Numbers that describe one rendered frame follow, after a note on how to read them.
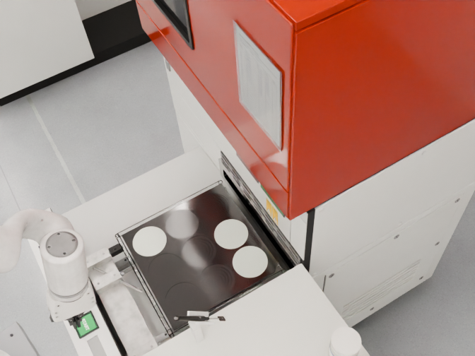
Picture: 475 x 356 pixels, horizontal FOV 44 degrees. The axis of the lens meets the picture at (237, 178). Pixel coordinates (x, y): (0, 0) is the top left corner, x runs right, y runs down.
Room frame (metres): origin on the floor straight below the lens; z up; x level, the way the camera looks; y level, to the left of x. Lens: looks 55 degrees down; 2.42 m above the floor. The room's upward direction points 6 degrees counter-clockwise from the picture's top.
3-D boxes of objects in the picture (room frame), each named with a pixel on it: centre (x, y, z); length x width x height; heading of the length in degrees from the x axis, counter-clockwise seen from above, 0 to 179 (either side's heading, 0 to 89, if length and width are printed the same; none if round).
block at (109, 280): (0.75, 0.40, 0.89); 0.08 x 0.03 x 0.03; 116
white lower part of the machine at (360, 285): (1.23, -0.29, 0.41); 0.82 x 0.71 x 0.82; 26
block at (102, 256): (0.82, 0.43, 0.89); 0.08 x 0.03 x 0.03; 116
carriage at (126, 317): (0.68, 0.36, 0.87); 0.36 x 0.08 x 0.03; 26
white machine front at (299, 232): (1.08, 0.02, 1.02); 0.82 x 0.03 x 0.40; 26
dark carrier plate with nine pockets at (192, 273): (0.81, 0.13, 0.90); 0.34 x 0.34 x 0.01; 26
